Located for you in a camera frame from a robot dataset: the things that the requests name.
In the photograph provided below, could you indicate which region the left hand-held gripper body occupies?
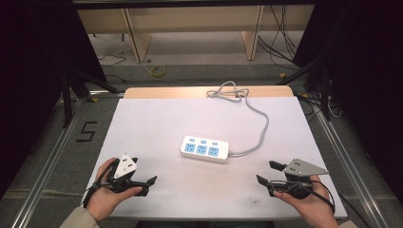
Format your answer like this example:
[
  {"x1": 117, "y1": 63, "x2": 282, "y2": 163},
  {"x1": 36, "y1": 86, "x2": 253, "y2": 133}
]
[{"x1": 106, "y1": 153, "x2": 150, "y2": 198}]

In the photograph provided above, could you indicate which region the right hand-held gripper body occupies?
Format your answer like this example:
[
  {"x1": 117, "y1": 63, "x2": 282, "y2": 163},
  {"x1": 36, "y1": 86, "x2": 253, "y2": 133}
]
[{"x1": 266, "y1": 158, "x2": 330, "y2": 200}]

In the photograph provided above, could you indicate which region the person's right hand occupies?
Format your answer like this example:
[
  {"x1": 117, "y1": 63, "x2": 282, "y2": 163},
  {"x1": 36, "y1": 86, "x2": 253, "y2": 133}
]
[{"x1": 272, "y1": 175, "x2": 339, "y2": 228}]

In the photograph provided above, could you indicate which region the person's left hand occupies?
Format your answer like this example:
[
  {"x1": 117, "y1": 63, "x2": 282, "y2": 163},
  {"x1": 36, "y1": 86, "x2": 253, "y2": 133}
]
[{"x1": 86, "y1": 157, "x2": 144, "y2": 223}]

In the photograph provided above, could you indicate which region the white table mat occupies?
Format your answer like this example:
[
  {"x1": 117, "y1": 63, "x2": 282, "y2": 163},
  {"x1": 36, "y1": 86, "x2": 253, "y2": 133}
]
[{"x1": 91, "y1": 96, "x2": 349, "y2": 220}]

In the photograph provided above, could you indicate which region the white power strip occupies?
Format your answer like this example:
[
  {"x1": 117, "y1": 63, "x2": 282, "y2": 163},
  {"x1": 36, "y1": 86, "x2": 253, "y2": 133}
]
[{"x1": 180, "y1": 135, "x2": 231, "y2": 163}]

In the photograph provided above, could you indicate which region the yellow tape roll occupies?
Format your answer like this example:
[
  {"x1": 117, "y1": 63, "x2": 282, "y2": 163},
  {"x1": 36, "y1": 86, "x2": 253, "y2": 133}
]
[{"x1": 149, "y1": 65, "x2": 166, "y2": 78}]

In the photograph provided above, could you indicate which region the black metal stand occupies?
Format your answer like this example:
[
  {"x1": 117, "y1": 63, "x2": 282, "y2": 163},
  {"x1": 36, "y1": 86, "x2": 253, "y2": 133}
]
[{"x1": 61, "y1": 67, "x2": 125, "y2": 129}]

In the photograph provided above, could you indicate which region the black curtain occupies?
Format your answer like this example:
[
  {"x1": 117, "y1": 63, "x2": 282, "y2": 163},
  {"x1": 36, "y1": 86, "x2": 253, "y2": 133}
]
[
  {"x1": 292, "y1": 0, "x2": 403, "y2": 195},
  {"x1": 0, "y1": 0, "x2": 107, "y2": 199}
]

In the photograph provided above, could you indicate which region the wooden desk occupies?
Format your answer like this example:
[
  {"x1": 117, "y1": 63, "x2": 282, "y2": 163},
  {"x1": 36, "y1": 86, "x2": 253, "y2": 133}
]
[{"x1": 71, "y1": 0, "x2": 316, "y2": 64}]

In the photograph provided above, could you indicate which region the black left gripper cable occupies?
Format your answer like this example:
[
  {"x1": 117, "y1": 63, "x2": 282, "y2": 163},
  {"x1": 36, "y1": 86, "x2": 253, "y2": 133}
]
[{"x1": 80, "y1": 162, "x2": 119, "y2": 208}]

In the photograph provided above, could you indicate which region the grey power strip cable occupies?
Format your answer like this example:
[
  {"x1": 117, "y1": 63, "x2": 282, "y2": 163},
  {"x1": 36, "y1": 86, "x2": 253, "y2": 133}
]
[{"x1": 205, "y1": 80, "x2": 270, "y2": 159}]

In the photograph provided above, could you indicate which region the aluminium floor rail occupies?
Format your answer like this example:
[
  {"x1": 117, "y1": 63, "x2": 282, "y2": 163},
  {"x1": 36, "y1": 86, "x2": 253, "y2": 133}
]
[
  {"x1": 10, "y1": 90, "x2": 125, "y2": 228},
  {"x1": 297, "y1": 93, "x2": 392, "y2": 228}
]

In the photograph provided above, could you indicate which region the white floor cable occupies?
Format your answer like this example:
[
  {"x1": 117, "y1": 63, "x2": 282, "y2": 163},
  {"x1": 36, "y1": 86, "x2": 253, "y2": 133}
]
[{"x1": 139, "y1": 60, "x2": 208, "y2": 87}]

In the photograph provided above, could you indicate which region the black floor cable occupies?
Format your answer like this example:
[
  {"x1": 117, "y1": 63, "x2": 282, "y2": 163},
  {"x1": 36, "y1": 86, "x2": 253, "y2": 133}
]
[{"x1": 97, "y1": 52, "x2": 127, "y2": 84}]

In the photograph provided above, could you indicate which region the bundle of black cables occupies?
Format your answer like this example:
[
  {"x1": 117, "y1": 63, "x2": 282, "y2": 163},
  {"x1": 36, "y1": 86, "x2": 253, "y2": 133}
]
[{"x1": 257, "y1": 4, "x2": 300, "y2": 71}]

